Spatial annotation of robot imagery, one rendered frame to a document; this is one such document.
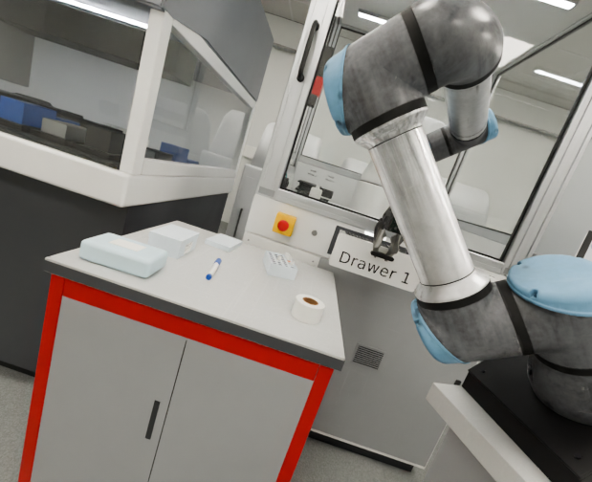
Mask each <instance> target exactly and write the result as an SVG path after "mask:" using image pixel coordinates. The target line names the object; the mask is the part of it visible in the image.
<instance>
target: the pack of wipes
mask: <svg viewBox="0 0 592 482"><path fill-rule="evenodd" d="M79 257H80V258H82V259H85V260H88V261H91V262H94V263H97V264H100V265H103V266H106V267H109V268H112V269H115V270H119V271H122V272H125V273H128V274H132V275H135V276H139V277H142V278H147V277H149V276H150V275H152V274H154V273H155V272H157V271H158V270H160V269H161V268H163V267H164V266H165V263H166V260H167V251H165V250H162V249H159V248H156V247H152V246H149V245H146V244H144V243H141V242H138V241H135V240H131V239H128V238H125V237H122V236H119V235H116V234H114V233H109V232H108V233H105V234H102V235H98V236H95V237H91V238H88V239H84V240H82V241H81V245H80V250H79Z"/></svg>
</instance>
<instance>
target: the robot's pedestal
mask: <svg viewBox="0 0 592 482"><path fill-rule="evenodd" d="M426 399H427V401H428V402H429V403H430V404H431V405H432V407H433V408H434V409H435V410H436V411H437V413H438V414H439V415H440V416H441V417H442V418H443V420H444V421H445V422H446V423H447V424H448V425H449V430H448V432H447V434H446V436H445V438H444V440H443V442H442V444H441V446H440V448H439V449H438V451H437V453H436V455H435V457H434V459H433V461H432V463H431V465H430V467H429V469H428V472H427V474H426V476H425V478H424V480H423V482H551V481H550V480H549V479H548V477H547V476H546V475H545V474H544V473H543V472H542V471H541V470H540V469H539V468H538V467H537V466H536V465H535V464H534V463H533V461H532V460H531V459H530V458H529V457H528V456H527V455H526V454H525V453H524V452H523V451H522V450H521V449H520V448H519V447H518V445H517V444H516V443H515V442H514V441H513V440H512V439H511V438H510V437H509V436H508V435H507V434H506V433H505V432H504V430H503V429H502V428H501V427H500V426H499V425H498V424H497V423H496V422H495V421H494V420H493V419H492V418H491V417H490V416H489V414H488V413H487V412H486V411H485V410H484V409H483V408H482V407H481V406H480V405H479V404H478V403H477V402H476V401H475V400H474V398H473V397H472V396H471V395H470V394H469V393H468V392H467V391H466V390H465V389H464V388H463V387H462V385H455V384H445V383H433V384H432V386H431V388H430V390H429V392H428V394H427V396H426Z"/></svg>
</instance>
